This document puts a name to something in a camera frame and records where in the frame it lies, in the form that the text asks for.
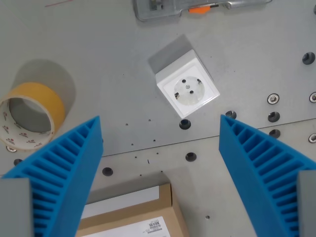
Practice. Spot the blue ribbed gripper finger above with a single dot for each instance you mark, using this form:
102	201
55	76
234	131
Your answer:
261	172
61	177

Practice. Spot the white electrical socket box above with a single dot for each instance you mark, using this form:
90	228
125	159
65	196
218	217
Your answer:
188	89

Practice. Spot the silver hex bolt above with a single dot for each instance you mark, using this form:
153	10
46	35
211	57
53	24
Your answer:
11	148
273	99
313	97

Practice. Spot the yellow adhesive tape roll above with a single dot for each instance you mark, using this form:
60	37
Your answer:
30	116

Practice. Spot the brown cardboard box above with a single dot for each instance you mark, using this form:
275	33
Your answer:
133	212

